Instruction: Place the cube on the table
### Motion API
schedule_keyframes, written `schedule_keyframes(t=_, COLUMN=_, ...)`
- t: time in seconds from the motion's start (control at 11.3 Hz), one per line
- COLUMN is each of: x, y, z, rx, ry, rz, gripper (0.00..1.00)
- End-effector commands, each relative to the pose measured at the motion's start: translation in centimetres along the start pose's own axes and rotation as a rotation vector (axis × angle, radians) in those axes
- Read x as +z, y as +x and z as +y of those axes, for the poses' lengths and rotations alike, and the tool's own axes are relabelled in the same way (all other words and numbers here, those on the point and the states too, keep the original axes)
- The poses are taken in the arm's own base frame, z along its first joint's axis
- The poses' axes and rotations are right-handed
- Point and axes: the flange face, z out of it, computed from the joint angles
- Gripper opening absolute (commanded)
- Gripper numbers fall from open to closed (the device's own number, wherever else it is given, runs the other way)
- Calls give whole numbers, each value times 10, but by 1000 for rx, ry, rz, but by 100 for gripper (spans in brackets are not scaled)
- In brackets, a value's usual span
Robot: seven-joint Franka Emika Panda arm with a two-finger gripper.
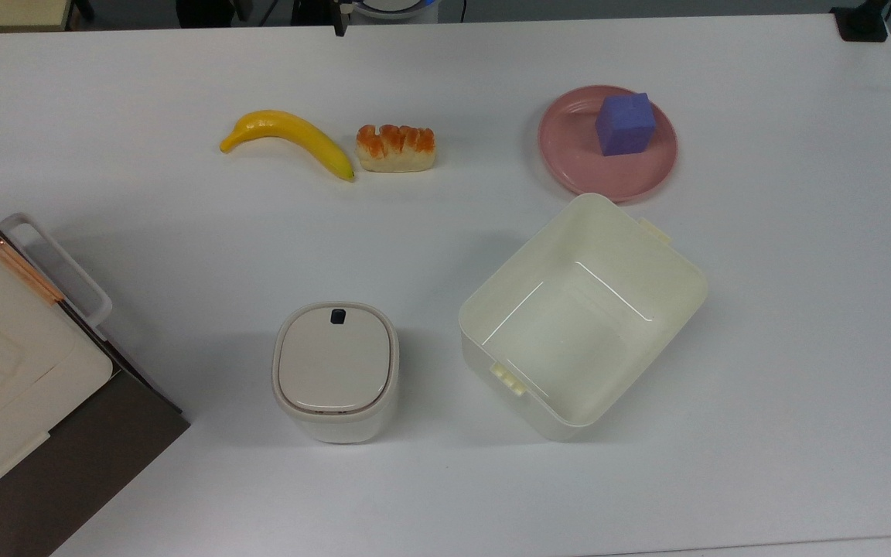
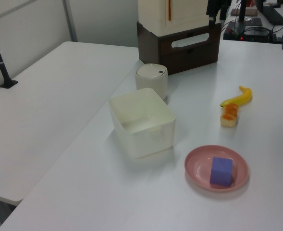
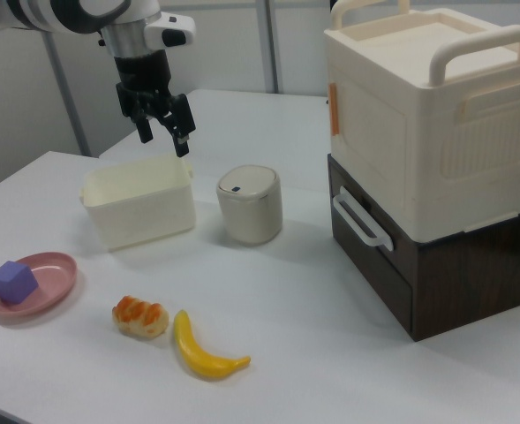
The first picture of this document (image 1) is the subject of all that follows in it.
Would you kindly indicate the purple foam cube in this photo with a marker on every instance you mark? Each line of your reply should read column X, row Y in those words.
column 626, row 125

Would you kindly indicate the dark brown drawer cabinet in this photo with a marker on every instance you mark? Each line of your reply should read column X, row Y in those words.
column 82, row 456

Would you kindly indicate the cream open plastic bin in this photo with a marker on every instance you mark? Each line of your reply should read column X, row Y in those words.
column 581, row 325

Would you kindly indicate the beige wooden side table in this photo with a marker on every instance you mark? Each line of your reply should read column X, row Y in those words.
column 5, row 14

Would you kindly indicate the pink round plate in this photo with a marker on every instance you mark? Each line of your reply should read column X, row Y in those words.
column 569, row 155

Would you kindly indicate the small beige lidded trash can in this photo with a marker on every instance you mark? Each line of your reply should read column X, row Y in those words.
column 335, row 371

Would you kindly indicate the toy bread with orange glaze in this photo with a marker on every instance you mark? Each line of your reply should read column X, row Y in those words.
column 395, row 148

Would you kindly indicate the black corner clamp mount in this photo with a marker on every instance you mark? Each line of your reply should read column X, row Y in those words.
column 861, row 22

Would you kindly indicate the yellow toy banana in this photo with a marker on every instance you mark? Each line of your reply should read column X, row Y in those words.
column 302, row 137

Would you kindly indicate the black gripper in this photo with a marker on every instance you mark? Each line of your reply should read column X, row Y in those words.
column 342, row 9

